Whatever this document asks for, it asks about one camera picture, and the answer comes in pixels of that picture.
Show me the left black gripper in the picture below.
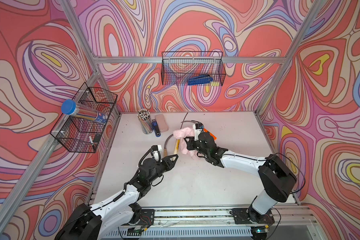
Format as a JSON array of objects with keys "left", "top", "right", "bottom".
[{"left": 146, "top": 155, "right": 178, "bottom": 186}]

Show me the wooden handled sickle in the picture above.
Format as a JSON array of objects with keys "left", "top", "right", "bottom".
[
  {"left": 173, "top": 113, "right": 188, "bottom": 155},
  {"left": 163, "top": 134, "right": 175, "bottom": 157}
]

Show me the pink terry rag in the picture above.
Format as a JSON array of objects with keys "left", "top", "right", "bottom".
[{"left": 173, "top": 127, "right": 198, "bottom": 160}]

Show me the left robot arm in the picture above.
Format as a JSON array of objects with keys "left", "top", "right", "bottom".
[{"left": 55, "top": 155, "right": 179, "bottom": 240}]

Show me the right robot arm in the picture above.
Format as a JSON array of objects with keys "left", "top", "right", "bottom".
[{"left": 185, "top": 132, "right": 297, "bottom": 216}]

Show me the blue black stapler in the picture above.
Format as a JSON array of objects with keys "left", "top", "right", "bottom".
[{"left": 152, "top": 119, "right": 161, "bottom": 137}]

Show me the pink eraser block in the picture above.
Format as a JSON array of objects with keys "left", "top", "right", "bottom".
[{"left": 155, "top": 114, "right": 169, "bottom": 133}]

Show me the pencil cup on table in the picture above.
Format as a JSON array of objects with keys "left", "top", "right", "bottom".
[{"left": 137, "top": 109, "right": 154, "bottom": 134}]

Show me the blue tool in basket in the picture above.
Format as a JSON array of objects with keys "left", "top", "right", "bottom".
[{"left": 188, "top": 74, "right": 213, "bottom": 86}]

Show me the blue capped pencil tube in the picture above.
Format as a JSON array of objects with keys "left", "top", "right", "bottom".
[{"left": 61, "top": 100, "right": 108, "bottom": 125}]

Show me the orange handled sickle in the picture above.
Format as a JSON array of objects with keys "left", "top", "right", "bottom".
[{"left": 184, "top": 120, "right": 217, "bottom": 140}]

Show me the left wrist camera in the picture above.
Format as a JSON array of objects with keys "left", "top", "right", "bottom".
[{"left": 151, "top": 145, "right": 162, "bottom": 157}]

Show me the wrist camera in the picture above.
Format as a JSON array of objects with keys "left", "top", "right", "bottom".
[
  {"left": 151, "top": 145, "right": 162, "bottom": 157},
  {"left": 193, "top": 123, "right": 204, "bottom": 141}
]

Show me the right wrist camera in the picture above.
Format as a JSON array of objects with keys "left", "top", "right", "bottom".
[{"left": 193, "top": 123, "right": 204, "bottom": 141}]

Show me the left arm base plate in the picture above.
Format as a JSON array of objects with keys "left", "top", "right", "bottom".
[{"left": 113, "top": 203, "right": 155, "bottom": 227}]

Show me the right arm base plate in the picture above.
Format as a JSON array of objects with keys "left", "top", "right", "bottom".
[{"left": 229, "top": 208, "right": 275, "bottom": 226}]

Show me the back wire basket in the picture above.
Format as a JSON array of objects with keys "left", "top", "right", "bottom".
[{"left": 161, "top": 50, "right": 226, "bottom": 86}]

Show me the wire basket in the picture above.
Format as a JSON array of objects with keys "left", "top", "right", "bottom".
[
  {"left": 161, "top": 50, "right": 226, "bottom": 86},
  {"left": 50, "top": 83, "right": 118, "bottom": 153}
]

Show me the left wire basket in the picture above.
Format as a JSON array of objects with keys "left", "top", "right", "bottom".
[{"left": 50, "top": 83, "right": 118, "bottom": 153}]

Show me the aluminium front rail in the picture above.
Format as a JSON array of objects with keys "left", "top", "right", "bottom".
[{"left": 99, "top": 205, "right": 325, "bottom": 240}]

